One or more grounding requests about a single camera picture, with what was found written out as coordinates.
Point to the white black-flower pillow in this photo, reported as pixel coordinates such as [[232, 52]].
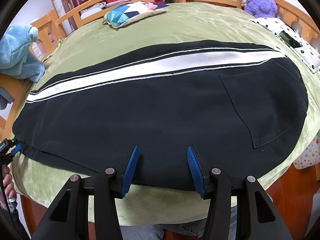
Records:
[[308, 54]]

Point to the grey jeans leg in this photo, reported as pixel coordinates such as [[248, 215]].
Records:
[[156, 231]]

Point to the person's left hand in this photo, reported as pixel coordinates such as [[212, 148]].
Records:
[[8, 184]]

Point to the green plush bed blanket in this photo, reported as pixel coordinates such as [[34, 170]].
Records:
[[183, 22]]

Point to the light blue towel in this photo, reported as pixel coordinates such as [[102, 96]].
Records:
[[16, 59]]

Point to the colourful geometric pillow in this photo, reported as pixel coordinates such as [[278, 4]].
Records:
[[128, 13]]

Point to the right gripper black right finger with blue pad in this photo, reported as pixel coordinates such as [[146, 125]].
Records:
[[257, 216]]

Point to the purple plush toy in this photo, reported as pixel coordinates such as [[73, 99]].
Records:
[[261, 8]]

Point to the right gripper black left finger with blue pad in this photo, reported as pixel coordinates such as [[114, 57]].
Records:
[[67, 215]]

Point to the black pants with white stripe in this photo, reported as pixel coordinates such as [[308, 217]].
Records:
[[242, 105]]

